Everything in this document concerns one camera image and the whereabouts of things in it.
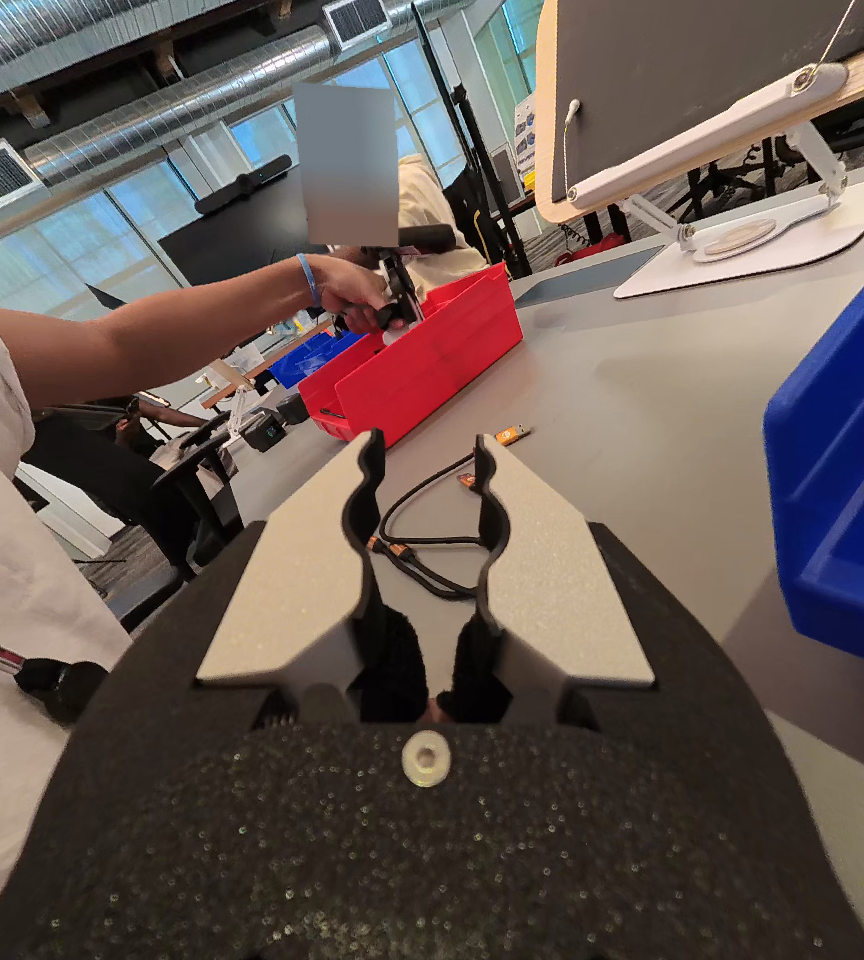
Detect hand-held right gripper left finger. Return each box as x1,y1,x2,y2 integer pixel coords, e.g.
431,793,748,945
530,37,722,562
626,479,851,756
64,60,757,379
197,429,403,690

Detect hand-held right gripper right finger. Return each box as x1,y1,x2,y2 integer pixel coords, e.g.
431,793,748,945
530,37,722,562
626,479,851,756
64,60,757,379
469,433,656,690

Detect red storage bin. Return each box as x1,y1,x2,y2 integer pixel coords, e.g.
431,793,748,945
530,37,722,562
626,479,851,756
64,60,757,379
298,262,525,450

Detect blue storage bin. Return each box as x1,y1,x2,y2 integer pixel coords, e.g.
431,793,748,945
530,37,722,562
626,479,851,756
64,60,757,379
763,232,864,678

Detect person's left forearm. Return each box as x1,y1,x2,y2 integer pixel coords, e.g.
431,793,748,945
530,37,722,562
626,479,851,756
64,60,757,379
0,253,324,412

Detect dark grey desk hatch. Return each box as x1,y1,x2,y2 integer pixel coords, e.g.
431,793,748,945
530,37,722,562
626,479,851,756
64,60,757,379
514,246,665,310

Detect person's left hand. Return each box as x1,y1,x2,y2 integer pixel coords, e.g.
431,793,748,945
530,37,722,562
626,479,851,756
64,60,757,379
312,253,403,336

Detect blue background bins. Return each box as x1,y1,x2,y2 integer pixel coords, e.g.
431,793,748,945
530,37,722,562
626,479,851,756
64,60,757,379
268,330,367,390

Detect blue wristband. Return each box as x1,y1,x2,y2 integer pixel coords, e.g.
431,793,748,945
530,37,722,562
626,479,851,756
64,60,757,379
295,252,325,309

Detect large black screen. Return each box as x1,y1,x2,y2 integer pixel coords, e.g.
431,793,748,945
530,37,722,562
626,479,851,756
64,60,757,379
158,161,313,290

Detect black video bar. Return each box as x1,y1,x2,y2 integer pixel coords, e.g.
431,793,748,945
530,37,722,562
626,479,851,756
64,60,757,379
193,153,292,217

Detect red bag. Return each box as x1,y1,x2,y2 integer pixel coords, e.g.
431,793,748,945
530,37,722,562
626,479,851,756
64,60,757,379
555,232,631,267

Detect large silver ceiling duct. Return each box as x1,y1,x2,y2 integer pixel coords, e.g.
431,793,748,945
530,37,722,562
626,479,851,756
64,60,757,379
0,0,305,102
23,22,339,185

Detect black board wooden frame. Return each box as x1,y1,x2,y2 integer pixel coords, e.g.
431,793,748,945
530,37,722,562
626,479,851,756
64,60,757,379
535,0,864,225

